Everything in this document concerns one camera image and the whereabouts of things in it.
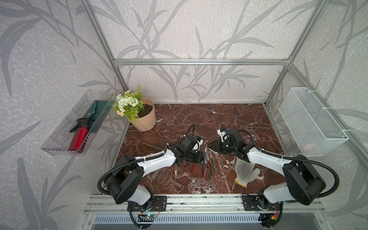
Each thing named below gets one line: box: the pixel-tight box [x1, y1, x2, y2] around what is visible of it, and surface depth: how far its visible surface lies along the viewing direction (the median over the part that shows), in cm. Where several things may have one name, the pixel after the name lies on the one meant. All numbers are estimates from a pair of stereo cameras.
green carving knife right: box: [209, 151, 216, 174], surface depth 90 cm
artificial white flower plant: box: [113, 83, 144, 124], surface depth 82 cm
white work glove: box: [234, 156, 261, 188], surface depth 85 cm
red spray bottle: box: [68, 117, 95, 154], surface depth 60 cm
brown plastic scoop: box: [151, 167, 185, 191], surface depth 84 cm
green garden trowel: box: [84, 100, 115, 133], surface depth 72 cm
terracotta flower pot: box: [130, 96, 156, 132], surface depth 96 cm
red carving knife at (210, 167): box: [208, 161, 214, 177], surface depth 88 cm
